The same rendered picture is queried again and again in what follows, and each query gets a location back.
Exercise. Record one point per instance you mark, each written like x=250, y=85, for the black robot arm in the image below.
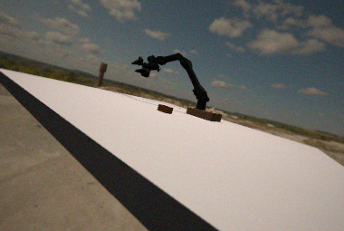
x=199, y=91

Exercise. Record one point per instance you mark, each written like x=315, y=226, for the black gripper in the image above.
x=146, y=67

